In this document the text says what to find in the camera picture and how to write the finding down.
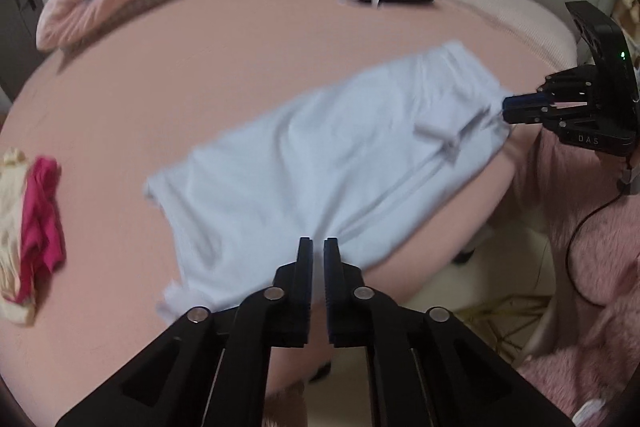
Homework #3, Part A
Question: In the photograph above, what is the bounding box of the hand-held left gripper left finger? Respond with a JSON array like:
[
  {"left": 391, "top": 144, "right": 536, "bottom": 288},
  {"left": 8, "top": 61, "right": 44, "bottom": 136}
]
[{"left": 55, "top": 237, "right": 313, "bottom": 427}]

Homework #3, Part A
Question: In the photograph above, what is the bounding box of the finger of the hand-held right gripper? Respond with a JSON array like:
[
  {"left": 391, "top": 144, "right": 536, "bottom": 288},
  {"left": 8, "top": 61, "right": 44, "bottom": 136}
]
[
  {"left": 502, "top": 66, "right": 596, "bottom": 108},
  {"left": 504, "top": 103, "right": 593, "bottom": 126}
]

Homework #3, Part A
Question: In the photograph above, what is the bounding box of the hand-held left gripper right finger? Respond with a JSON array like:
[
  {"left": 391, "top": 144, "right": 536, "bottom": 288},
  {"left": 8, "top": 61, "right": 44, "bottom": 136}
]
[{"left": 325, "top": 238, "right": 573, "bottom": 427}]

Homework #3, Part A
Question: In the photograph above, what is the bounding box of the light blue garment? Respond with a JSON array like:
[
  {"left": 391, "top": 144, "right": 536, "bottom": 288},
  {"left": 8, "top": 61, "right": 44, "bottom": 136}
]
[{"left": 144, "top": 39, "right": 512, "bottom": 323}]

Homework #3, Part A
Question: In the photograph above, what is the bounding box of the pink fuzzy robe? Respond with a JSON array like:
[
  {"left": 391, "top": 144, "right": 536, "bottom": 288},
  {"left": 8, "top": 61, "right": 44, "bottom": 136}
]
[{"left": 492, "top": 127, "right": 640, "bottom": 427}]

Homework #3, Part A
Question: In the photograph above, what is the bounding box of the bed with pink sheet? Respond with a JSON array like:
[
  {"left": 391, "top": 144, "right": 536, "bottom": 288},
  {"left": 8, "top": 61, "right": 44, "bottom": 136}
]
[{"left": 0, "top": 0, "right": 583, "bottom": 408}]

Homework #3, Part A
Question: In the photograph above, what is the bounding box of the magenta garment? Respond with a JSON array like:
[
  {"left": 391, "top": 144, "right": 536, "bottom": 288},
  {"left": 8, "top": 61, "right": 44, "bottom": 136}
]
[{"left": 20, "top": 156, "right": 67, "bottom": 303}]

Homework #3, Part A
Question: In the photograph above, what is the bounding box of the grey door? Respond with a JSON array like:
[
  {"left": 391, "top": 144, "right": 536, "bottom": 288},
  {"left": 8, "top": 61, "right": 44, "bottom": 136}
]
[{"left": 0, "top": 0, "right": 51, "bottom": 108}]

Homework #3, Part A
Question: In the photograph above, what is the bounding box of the grey cable connector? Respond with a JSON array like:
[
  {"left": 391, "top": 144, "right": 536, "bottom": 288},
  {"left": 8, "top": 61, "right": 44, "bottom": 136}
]
[{"left": 619, "top": 167, "right": 640, "bottom": 196}]

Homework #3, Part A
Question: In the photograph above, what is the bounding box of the black cable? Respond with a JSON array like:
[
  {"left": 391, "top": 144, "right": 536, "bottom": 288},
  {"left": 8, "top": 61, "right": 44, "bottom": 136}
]
[{"left": 569, "top": 189, "right": 632, "bottom": 308}]

